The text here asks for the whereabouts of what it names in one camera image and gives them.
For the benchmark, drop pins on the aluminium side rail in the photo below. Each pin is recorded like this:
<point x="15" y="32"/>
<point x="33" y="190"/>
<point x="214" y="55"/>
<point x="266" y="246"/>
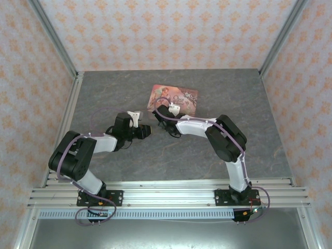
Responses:
<point x="68" y="122"/>

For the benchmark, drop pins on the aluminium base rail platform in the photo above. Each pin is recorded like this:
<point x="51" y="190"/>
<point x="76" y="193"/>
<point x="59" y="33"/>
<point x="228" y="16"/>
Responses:
<point x="168" y="189"/>

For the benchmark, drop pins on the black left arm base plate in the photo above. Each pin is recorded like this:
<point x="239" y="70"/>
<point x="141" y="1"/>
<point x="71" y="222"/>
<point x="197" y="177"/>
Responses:
<point x="116" y="198"/>

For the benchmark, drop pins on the pink decorated wooden box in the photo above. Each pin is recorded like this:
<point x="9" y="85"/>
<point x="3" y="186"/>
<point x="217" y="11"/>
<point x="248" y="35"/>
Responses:
<point x="181" y="94"/>

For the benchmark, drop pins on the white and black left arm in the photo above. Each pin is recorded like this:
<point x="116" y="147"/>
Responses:
<point x="103" y="142"/>

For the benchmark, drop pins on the grey metal shelf sheet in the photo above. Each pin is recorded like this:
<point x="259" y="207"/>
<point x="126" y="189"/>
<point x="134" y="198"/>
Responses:
<point x="168" y="234"/>

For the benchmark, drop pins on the aluminium corner post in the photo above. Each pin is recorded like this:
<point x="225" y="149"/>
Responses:
<point x="55" y="39"/>
<point x="281" y="39"/>

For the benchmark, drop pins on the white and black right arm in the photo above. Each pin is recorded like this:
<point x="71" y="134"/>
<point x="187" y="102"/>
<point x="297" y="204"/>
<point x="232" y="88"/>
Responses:
<point x="194" y="125"/>

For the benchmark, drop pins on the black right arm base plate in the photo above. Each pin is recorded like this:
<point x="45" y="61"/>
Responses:
<point x="220" y="198"/>

